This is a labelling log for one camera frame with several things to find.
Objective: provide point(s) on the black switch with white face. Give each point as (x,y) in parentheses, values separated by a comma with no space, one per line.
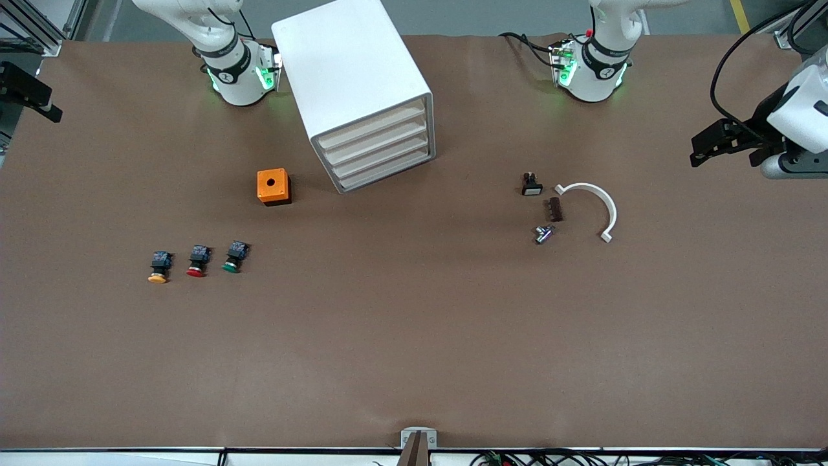
(532,189)

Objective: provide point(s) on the orange button enclosure box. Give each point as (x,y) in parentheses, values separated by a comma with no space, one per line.
(272,184)

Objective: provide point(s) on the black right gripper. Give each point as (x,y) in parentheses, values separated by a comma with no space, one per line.
(19,85)

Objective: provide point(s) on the metal table edge bracket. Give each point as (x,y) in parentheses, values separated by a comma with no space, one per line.
(432,440)

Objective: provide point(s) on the red mushroom push button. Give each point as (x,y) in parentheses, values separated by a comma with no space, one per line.
(196,272)

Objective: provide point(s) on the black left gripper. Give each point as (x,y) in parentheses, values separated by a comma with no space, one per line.
(759,120)

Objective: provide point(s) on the white drawer cabinet housing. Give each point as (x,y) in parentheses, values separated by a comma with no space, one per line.
(343,65)

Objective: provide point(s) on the brown terminal block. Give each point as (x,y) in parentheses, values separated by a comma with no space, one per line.
(554,210)

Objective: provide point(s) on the white curved plastic clamp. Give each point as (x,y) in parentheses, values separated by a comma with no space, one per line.
(611,213)

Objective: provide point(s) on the yellow mushroom push button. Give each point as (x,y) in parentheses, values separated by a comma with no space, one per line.
(158,278)

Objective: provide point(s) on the green mushroom push button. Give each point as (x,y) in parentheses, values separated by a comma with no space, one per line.
(231,266)

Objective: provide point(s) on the aluminium frame profile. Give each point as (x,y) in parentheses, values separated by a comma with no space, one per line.
(786,40)
(39,26)

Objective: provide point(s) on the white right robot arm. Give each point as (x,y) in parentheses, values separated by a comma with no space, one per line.
(236,77)

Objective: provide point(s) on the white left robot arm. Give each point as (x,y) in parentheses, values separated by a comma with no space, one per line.
(598,71)

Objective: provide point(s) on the silver metal fitting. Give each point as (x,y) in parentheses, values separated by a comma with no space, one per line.
(543,234)

